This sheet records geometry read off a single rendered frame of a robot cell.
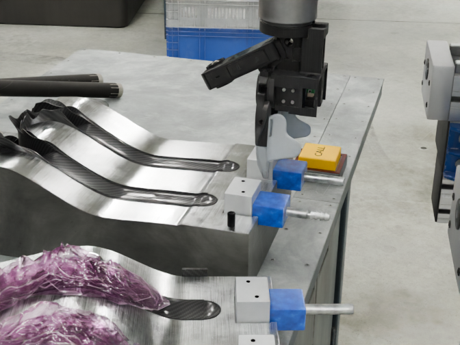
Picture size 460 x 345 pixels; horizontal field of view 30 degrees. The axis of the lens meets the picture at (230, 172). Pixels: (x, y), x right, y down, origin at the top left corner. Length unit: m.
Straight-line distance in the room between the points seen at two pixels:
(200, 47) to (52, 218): 3.25
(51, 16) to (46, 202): 4.08
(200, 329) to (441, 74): 0.61
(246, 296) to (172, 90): 0.88
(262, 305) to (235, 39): 3.43
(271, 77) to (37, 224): 0.36
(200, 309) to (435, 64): 0.58
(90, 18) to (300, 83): 4.07
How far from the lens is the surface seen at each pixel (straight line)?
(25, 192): 1.13
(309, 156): 1.38
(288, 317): 0.95
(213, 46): 4.33
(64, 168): 1.17
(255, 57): 1.11
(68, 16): 5.15
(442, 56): 1.39
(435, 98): 1.36
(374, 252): 2.79
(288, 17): 1.08
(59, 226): 1.13
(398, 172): 3.34
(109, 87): 1.70
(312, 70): 1.11
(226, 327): 0.94
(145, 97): 1.72
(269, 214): 1.07
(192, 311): 0.97
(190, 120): 1.61
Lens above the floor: 1.40
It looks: 26 degrees down
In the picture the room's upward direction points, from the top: 1 degrees clockwise
